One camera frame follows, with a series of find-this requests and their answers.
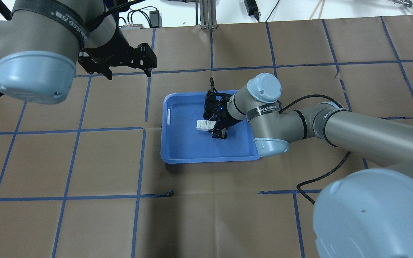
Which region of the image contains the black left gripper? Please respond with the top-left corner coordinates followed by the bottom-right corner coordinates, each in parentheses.
top-left (77, 43), bottom-right (157, 80)

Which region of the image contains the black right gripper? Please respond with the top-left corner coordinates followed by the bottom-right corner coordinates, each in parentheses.
top-left (203, 90), bottom-right (244, 139)

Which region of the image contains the white toy block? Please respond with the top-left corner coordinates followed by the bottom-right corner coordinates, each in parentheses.
top-left (205, 120), bottom-right (216, 131)
top-left (196, 120), bottom-right (208, 131)

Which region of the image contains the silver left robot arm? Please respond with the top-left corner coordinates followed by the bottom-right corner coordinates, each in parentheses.
top-left (0, 0), bottom-right (157, 105)

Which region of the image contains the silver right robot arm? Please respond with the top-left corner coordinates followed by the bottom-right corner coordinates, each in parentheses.
top-left (203, 72), bottom-right (413, 258)

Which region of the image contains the blue plastic tray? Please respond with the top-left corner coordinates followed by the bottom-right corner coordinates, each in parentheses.
top-left (161, 92), bottom-right (260, 164)

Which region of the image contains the black power adapter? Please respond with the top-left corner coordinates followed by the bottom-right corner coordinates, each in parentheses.
top-left (149, 10), bottom-right (162, 28)

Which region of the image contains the brown paper table cover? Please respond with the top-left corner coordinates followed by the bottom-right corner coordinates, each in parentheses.
top-left (0, 16), bottom-right (413, 258)

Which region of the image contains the aluminium frame post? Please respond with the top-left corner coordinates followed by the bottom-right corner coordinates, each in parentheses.
top-left (196, 0), bottom-right (218, 30)

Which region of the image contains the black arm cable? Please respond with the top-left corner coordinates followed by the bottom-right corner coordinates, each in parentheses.
top-left (280, 94), bottom-right (352, 205)

